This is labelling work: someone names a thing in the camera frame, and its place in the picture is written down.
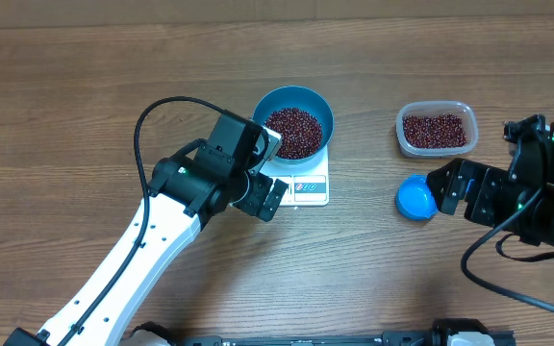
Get blue measuring scoop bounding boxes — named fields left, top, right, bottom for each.
left=395, top=175, right=439, bottom=221

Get red beans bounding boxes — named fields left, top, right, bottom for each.
left=264, top=108, right=323, bottom=160

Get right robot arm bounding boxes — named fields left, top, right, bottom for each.
left=426, top=114, right=554, bottom=313

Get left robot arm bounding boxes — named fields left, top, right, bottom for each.
left=4, top=111, right=287, bottom=346

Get white digital kitchen scale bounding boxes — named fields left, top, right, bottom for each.
left=261, top=147, right=330, bottom=208

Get teal bowl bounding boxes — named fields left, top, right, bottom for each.
left=252, top=86, right=335, bottom=164

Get clear plastic container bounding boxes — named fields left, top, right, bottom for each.
left=395, top=101, right=479, bottom=158

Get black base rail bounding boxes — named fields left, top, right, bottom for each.
left=127, top=316, right=516, bottom=346

